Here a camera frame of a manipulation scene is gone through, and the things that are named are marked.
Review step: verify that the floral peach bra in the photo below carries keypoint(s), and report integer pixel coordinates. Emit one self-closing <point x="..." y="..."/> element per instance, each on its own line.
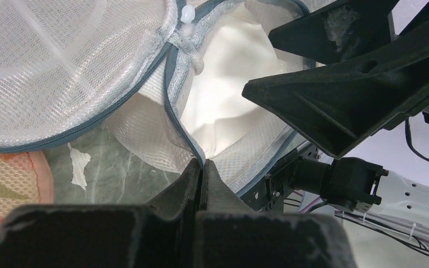
<point x="25" y="178"/>

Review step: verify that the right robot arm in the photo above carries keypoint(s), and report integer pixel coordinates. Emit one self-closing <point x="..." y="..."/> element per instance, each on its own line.
<point x="360" y="192"/>

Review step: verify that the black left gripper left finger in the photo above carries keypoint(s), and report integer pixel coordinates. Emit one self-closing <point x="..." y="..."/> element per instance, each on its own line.
<point x="158" y="233"/>

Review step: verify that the white mesh laundry bag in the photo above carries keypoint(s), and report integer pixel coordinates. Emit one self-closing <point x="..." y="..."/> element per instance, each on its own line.
<point x="68" y="66"/>

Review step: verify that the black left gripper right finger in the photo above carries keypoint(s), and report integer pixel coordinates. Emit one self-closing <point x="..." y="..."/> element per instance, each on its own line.
<point x="231" y="234"/>

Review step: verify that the white bra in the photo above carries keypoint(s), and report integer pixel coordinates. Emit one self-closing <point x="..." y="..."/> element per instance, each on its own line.
<point x="216" y="114"/>

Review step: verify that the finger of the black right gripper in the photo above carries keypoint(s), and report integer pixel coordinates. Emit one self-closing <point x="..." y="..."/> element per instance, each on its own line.
<point x="337" y="32"/>
<point x="337" y="106"/>

